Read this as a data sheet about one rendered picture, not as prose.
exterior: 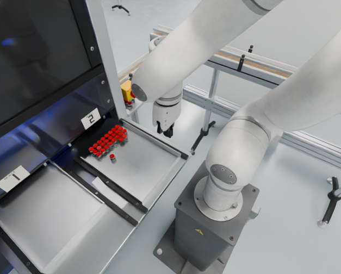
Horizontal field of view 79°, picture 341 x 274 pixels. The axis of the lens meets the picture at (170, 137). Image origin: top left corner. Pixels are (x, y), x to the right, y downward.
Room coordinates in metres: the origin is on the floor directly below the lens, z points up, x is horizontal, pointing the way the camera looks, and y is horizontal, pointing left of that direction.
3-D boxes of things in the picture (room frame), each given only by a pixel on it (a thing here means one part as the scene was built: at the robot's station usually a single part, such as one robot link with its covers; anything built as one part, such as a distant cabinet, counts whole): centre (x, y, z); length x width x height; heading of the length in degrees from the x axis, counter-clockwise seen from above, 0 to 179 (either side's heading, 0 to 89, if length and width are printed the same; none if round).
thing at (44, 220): (0.28, 0.45, 0.90); 0.34 x 0.26 x 0.04; 55
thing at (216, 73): (1.30, -0.33, 0.46); 0.09 x 0.09 x 0.77; 55
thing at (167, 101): (0.47, 0.01, 1.27); 0.09 x 0.08 x 0.03; 145
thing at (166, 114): (0.47, 0.01, 1.21); 0.10 x 0.08 x 0.11; 145
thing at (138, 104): (0.86, 0.24, 0.87); 0.14 x 0.13 x 0.02; 55
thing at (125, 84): (0.83, 0.21, 0.99); 0.08 x 0.07 x 0.07; 55
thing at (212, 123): (1.30, -0.33, 0.07); 0.50 x 0.08 x 0.14; 145
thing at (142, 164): (0.49, 0.17, 0.90); 0.34 x 0.26 x 0.04; 55
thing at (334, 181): (0.65, -1.28, 0.07); 0.50 x 0.08 x 0.14; 145
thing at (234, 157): (0.30, -0.17, 1.16); 0.19 x 0.12 x 0.24; 145
